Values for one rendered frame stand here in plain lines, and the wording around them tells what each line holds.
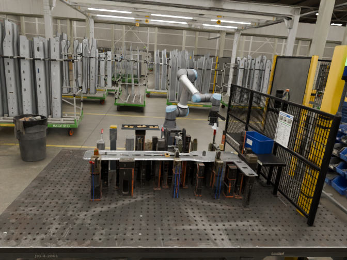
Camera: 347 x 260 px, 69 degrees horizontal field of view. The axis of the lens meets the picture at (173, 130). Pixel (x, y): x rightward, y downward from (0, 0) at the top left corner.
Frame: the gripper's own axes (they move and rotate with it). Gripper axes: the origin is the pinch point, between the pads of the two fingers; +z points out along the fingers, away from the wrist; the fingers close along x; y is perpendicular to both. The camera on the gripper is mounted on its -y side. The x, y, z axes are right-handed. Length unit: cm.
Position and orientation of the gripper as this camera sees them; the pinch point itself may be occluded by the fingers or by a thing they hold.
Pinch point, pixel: (215, 130)
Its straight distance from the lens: 245.3
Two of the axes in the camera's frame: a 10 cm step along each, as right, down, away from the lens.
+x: 1.6, 2.9, -9.4
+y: -9.8, -0.3, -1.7
